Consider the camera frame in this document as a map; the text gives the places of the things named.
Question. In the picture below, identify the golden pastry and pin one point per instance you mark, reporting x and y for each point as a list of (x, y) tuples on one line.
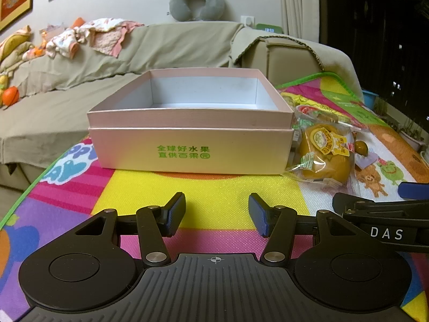
[(338, 119), (323, 162)]

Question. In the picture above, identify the red label jelly cup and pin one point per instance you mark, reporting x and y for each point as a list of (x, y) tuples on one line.
[(306, 111)]

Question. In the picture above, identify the cream curtain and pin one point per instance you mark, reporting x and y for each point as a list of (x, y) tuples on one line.
[(300, 3)]

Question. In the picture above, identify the orange ball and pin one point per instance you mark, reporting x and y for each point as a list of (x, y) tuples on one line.
[(10, 96)]

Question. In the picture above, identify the dark potted plant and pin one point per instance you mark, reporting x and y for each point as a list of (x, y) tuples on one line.
[(381, 109)]

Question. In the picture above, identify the white wall socket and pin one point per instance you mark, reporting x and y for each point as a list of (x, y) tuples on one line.
[(248, 20)]

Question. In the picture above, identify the small brown round fruit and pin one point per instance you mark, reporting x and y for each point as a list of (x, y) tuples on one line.
[(362, 148)]

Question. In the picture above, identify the colourful cartoon play mat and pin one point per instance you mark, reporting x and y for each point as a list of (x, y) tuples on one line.
[(218, 191)]

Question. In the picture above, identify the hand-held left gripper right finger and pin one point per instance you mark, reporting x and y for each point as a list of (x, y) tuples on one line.
[(263, 224)]

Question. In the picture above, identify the yellow green toy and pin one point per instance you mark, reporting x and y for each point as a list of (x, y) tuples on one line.
[(3, 82)]

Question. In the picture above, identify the beige sofa throw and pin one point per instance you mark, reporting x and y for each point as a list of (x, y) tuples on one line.
[(295, 52)]

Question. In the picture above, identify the green digital clock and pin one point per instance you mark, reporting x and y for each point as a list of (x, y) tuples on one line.
[(269, 29)]

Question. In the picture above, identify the grey neck pillow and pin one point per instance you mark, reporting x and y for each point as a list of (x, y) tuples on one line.
[(181, 6)]

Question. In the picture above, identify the pile of baby clothes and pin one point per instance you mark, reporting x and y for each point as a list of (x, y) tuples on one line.
[(100, 33)]

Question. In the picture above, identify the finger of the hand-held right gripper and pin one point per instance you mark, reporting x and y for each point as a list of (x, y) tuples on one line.
[(414, 191), (348, 202)]

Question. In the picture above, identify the small orange toy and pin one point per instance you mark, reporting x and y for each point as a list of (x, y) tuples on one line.
[(77, 22)]

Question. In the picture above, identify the blue bucket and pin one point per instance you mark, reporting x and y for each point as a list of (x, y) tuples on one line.
[(370, 98)]

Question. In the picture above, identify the pink cardboard box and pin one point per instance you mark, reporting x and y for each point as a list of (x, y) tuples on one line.
[(187, 142)]

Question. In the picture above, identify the yellow stuffed toy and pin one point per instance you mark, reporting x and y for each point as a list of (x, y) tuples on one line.
[(13, 45)]

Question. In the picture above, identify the white potted plant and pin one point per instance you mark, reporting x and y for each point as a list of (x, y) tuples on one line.
[(414, 137)]

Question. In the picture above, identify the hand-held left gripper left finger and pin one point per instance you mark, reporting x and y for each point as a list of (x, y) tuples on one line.
[(173, 215)]

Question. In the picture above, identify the beige sofa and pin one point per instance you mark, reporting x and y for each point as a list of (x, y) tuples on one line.
[(67, 107)]

